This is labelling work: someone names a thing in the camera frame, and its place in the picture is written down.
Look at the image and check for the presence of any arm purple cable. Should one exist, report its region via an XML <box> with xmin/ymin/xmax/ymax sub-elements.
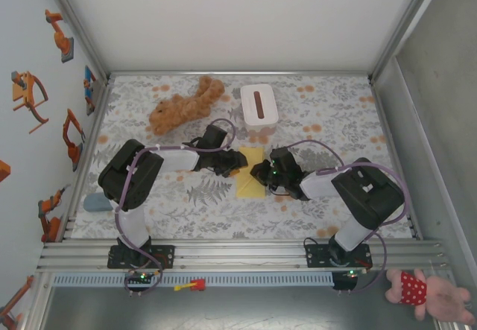
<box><xmin>277</xmin><ymin>139</ymin><xmax>413</xmax><ymax>294</ymax></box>
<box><xmin>115</xmin><ymin>118</ymin><xmax>238</xmax><ymax>296</ymax></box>

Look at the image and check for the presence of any yellow cloth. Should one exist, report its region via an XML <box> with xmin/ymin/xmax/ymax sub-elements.
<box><xmin>236</xmin><ymin>145</ymin><xmax>266</xmax><ymax>200</ymax></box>

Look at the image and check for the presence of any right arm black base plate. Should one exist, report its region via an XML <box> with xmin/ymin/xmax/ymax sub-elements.
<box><xmin>304</xmin><ymin>243</ymin><xmax>373</xmax><ymax>270</ymax></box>

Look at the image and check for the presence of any white slotted cable duct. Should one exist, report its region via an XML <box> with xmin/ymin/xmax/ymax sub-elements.
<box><xmin>51</xmin><ymin>273</ymin><xmax>335</xmax><ymax>287</ymax></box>

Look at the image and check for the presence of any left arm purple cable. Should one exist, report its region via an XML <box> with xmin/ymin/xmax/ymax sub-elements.
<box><xmin>115</xmin><ymin>118</ymin><xmax>238</xmax><ymax>296</ymax></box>

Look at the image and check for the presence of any blue orange robot sticker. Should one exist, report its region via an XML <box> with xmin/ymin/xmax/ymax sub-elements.
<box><xmin>83</xmin><ymin>65</ymin><xmax>98</xmax><ymax>117</ymax></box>

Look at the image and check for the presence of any wide aluminium beam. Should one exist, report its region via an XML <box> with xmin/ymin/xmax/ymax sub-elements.
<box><xmin>35</xmin><ymin>237</ymin><xmax>452</xmax><ymax>273</ymax></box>

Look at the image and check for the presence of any brown teddy bear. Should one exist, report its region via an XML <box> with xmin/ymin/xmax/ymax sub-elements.
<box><xmin>148</xmin><ymin>75</ymin><xmax>226</xmax><ymax>136</ymax></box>

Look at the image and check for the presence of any black controller board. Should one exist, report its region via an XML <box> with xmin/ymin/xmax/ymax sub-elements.
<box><xmin>332</xmin><ymin>269</ymin><xmax>364</xmax><ymax>292</ymax></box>
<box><xmin>124</xmin><ymin>271</ymin><xmax>157</xmax><ymax>290</ymax></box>

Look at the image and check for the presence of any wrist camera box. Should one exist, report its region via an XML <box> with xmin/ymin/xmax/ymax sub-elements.
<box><xmin>200</xmin><ymin>124</ymin><xmax>229</xmax><ymax>151</ymax></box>
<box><xmin>268</xmin><ymin>147</ymin><xmax>299</xmax><ymax>177</ymax></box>

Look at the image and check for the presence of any orange gripper wall sticker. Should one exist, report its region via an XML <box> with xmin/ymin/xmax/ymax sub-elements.
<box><xmin>10</xmin><ymin>71</ymin><xmax>50</xmax><ymax>134</ymax></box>

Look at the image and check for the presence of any floral tablecloth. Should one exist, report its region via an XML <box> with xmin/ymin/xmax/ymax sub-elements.
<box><xmin>70</xmin><ymin>74</ymin><xmax>414</xmax><ymax>240</ymax></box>

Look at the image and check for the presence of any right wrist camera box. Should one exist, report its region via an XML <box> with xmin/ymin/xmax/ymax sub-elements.
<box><xmin>268</xmin><ymin>147</ymin><xmax>299</xmax><ymax>177</ymax></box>

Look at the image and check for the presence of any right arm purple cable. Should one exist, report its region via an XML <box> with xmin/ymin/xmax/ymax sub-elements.
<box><xmin>277</xmin><ymin>139</ymin><xmax>413</xmax><ymax>294</ymax></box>

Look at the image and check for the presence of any grey blue sponge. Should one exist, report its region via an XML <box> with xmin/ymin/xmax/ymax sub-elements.
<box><xmin>82</xmin><ymin>191</ymin><xmax>115</xmax><ymax>214</ymax></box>

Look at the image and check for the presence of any pink plush toy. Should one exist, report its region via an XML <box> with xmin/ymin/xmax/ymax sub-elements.
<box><xmin>385</xmin><ymin>268</ymin><xmax>473</xmax><ymax>322</ymax></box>

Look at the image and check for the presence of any white tissue box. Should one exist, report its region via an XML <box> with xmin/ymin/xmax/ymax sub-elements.
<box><xmin>240</xmin><ymin>83</ymin><xmax>279</xmax><ymax>136</ymax></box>

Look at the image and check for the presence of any red yellow plastic clip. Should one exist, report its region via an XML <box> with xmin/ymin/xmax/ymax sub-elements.
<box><xmin>174</xmin><ymin>279</ymin><xmax>206</xmax><ymax>293</ymax></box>

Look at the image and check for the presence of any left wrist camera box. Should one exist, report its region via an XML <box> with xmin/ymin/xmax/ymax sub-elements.
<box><xmin>200</xmin><ymin>124</ymin><xmax>229</xmax><ymax>151</ymax></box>

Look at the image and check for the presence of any aluminium frame rail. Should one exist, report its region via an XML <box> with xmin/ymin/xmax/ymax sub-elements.
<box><xmin>55</xmin><ymin>76</ymin><xmax>115</xmax><ymax>242</ymax></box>
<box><xmin>107</xmin><ymin>70</ymin><xmax>373</xmax><ymax>77</ymax></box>
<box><xmin>368</xmin><ymin>78</ymin><xmax>424</xmax><ymax>241</ymax></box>

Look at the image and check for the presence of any aluminium frame post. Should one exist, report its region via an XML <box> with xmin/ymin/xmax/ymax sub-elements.
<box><xmin>367</xmin><ymin>0</ymin><xmax>444</xmax><ymax>85</ymax></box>
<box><xmin>40</xmin><ymin>0</ymin><xmax>115</xmax><ymax>85</ymax></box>

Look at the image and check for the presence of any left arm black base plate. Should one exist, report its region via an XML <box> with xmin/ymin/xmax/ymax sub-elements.
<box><xmin>107</xmin><ymin>244</ymin><xmax>176</xmax><ymax>270</ymax></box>

